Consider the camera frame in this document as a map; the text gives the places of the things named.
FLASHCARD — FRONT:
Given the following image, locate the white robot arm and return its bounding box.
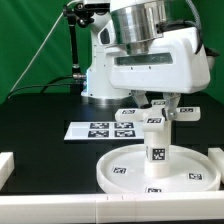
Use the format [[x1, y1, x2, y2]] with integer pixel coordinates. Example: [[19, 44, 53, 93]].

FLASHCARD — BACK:
[[82, 0, 210, 120]]

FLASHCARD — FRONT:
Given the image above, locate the black cable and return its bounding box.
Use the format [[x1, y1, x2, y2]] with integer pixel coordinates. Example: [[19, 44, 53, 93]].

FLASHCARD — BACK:
[[7, 75, 84, 100]]

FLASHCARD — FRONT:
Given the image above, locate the white front barrier rail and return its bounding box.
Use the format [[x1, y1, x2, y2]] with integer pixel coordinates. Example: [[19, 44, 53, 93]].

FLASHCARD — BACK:
[[0, 191, 224, 224]]

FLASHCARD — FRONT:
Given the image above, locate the white round table top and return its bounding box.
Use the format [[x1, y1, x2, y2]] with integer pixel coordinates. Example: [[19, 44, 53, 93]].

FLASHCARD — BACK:
[[96, 144, 221, 194]]

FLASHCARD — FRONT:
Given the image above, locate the white barrier block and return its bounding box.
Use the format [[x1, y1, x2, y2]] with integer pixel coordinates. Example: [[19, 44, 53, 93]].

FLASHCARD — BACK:
[[0, 152, 15, 190], [208, 148, 224, 184]]

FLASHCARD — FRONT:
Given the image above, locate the white cable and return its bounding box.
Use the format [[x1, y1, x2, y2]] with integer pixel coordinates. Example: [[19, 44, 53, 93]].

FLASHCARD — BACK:
[[9, 0, 79, 94]]

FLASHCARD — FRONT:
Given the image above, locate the white marker board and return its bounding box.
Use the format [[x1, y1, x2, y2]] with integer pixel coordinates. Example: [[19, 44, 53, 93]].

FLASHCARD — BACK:
[[64, 121, 144, 141]]

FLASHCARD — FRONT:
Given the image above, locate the white cross-shaped table base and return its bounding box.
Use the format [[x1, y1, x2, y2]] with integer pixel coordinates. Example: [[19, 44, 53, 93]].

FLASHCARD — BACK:
[[115, 100, 201, 132]]

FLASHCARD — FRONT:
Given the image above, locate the white left barrier block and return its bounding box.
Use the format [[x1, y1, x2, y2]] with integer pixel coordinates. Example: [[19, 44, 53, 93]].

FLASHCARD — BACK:
[[0, 152, 15, 190]]

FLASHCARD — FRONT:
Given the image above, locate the white right barrier block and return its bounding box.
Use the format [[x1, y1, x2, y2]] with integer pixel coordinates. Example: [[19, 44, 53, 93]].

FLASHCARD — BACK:
[[208, 148, 224, 184]]

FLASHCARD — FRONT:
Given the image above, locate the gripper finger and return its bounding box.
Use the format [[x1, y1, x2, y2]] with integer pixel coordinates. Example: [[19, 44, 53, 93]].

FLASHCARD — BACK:
[[131, 90, 149, 108], [163, 93, 181, 121]]

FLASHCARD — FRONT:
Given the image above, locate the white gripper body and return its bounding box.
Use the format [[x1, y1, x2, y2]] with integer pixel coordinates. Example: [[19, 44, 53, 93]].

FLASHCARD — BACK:
[[105, 27, 210, 93]]

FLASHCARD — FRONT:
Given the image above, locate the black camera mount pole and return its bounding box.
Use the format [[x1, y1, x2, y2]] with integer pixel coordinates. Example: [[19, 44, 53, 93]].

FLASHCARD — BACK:
[[63, 3, 93, 80]]

